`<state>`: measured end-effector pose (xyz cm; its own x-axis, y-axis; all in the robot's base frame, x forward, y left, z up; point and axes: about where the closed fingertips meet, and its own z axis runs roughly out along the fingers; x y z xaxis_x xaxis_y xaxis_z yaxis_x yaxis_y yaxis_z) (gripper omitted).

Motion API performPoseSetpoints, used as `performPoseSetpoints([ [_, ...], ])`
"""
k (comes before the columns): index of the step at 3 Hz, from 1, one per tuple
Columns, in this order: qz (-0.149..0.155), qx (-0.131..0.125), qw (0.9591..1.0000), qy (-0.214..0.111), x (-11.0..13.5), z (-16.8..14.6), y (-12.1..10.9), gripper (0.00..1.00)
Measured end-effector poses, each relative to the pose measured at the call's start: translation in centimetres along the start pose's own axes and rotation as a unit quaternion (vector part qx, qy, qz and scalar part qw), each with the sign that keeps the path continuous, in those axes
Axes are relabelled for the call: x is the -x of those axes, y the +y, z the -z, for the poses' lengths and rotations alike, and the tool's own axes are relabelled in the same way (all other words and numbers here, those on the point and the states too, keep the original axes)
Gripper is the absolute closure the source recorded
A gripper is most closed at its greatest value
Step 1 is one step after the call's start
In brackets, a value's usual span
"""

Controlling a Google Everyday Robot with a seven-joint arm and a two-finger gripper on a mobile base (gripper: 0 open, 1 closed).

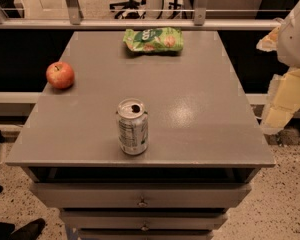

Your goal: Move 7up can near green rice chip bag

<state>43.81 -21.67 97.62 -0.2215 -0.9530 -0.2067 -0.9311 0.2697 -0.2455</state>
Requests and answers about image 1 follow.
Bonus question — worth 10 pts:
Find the green rice chip bag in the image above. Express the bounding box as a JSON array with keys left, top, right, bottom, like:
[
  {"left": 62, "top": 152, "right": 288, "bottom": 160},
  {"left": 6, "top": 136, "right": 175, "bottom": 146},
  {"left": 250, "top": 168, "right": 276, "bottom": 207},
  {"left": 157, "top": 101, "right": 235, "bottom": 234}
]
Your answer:
[{"left": 123, "top": 27, "right": 184, "bottom": 53}]

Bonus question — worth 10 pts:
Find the metal railing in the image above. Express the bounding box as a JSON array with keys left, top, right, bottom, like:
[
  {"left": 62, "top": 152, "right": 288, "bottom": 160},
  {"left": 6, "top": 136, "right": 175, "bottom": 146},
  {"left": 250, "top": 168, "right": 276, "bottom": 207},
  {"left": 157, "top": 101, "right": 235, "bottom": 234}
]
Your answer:
[{"left": 0, "top": 0, "right": 282, "bottom": 31}]

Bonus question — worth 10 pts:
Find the grey drawer cabinet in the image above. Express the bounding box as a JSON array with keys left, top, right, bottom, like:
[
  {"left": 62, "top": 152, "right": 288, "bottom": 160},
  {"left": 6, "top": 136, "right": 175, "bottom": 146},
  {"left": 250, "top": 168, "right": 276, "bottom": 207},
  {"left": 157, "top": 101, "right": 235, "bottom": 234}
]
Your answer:
[{"left": 7, "top": 31, "right": 274, "bottom": 240}]

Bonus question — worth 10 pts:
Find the grey drawer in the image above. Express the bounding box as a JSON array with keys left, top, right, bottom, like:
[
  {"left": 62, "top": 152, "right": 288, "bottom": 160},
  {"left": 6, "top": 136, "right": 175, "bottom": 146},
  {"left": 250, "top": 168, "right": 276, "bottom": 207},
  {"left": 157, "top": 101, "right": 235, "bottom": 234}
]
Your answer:
[
  {"left": 31, "top": 183, "right": 251, "bottom": 209},
  {"left": 61, "top": 209, "right": 228, "bottom": 230},
  {"left": 79, "top": 230, "right": 213, "bottom": 240}
]

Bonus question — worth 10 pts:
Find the top grey drawer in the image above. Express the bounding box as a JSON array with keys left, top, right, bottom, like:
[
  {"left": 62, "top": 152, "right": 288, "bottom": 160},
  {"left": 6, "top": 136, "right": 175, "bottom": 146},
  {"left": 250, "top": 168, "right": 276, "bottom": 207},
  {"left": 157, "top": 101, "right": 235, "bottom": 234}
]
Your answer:
[{"left": 31, "top": 183, "right": 251, "bottom": 209}]

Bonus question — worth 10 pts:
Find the black office chair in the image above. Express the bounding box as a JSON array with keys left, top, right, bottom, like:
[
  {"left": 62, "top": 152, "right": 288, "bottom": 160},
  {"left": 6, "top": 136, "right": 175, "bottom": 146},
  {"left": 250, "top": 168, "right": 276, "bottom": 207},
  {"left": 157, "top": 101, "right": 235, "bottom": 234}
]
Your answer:
[{"left": 106, "top": 0, "right": 148, "bottom": 20}]

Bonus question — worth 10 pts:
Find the bottom grey drawer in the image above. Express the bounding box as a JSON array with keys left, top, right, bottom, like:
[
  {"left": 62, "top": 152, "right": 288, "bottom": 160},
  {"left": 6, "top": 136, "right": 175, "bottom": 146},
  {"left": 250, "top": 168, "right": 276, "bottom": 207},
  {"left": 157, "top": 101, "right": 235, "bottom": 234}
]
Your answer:
[{"left": 79, "top": 230, "right": 213, "bottom": 240}]

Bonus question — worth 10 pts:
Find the middle grey drawer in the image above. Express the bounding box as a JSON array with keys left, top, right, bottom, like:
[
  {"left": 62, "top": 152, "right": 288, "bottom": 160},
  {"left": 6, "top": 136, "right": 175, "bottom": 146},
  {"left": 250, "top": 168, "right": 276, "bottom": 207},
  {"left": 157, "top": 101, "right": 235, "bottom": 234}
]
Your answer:
[{"left": 61, "top": 209, "right": 228, "bottom": 230}]

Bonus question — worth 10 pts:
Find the silver 7up soda can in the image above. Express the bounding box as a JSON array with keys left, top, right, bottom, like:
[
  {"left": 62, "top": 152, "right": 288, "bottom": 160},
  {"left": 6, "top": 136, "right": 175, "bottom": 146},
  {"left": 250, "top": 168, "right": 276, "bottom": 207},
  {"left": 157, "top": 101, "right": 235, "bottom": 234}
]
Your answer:
[{"left": 116, "top": 98, "right": 148, "bottom": 156}]

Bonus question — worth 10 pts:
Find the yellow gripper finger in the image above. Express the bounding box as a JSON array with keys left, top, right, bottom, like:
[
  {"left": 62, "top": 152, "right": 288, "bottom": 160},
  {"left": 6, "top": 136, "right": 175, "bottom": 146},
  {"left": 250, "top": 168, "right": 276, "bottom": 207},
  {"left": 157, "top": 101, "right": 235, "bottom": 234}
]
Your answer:
[
  {"left": 260, "top": 68, "right": 300, "bottom": 134},
  {"left": 256, "top": 27, "right": 280, "bottom": 52}
]

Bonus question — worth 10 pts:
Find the red apple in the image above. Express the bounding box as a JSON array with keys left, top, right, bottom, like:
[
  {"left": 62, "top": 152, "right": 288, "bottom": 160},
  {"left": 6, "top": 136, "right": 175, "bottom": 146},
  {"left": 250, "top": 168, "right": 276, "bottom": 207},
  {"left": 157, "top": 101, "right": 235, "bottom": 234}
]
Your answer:
[{"left": 46, "top": 61, "right": 75, "bottom": 89}]

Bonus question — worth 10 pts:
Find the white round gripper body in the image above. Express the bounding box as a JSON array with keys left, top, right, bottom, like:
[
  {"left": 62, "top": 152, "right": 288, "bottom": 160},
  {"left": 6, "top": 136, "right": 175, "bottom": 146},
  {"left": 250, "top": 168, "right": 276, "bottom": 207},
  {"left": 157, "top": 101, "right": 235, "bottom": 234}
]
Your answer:
[{"left": 277, "top": 0, "right": 300, "bottom": 68}]

